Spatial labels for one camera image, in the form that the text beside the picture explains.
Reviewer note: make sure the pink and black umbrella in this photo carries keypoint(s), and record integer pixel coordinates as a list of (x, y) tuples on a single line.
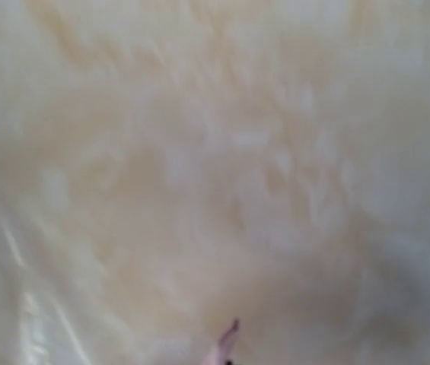
[(220, 352)]

